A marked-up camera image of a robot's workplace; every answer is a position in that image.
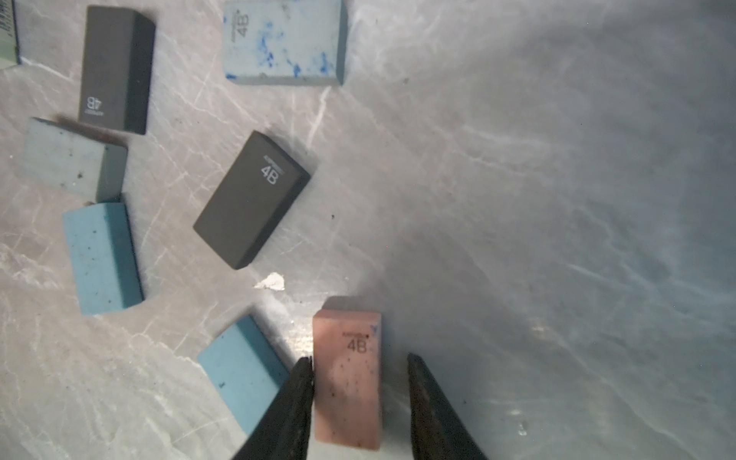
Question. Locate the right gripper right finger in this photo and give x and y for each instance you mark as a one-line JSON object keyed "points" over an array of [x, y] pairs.
{"points": [[436, 431]]}

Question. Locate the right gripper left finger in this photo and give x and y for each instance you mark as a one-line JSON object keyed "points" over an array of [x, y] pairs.
{"points": [[284, 431]]}

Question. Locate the pink eraser bottom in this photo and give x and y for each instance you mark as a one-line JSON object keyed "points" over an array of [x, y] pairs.
{"points": [[347, 378]]}

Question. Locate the light blue eraser bottom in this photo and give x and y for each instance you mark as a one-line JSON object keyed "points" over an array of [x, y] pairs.
{"points": [[246, 371]]}

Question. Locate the black eraser lower centre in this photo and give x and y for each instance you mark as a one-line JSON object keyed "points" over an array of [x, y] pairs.
{"points": [[253, 197]]}

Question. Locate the black eraser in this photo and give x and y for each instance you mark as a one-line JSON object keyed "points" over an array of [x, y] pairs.
{"points": [[116, 69], [253, 197]]}

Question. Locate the teal eraser lower middle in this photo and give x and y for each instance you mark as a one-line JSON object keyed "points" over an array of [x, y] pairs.
{"points": [[102, 258]]}

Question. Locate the grey eraser middle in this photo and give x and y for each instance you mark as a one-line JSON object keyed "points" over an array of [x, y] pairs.
{"points": [[86, 167]]}

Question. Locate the teal grey eraser centre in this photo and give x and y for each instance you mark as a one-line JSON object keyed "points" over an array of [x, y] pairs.
{"points": [[284, 42]]}

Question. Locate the black eraser middle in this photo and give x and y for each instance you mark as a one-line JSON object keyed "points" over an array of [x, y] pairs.
{"points": [[116, 69]]}

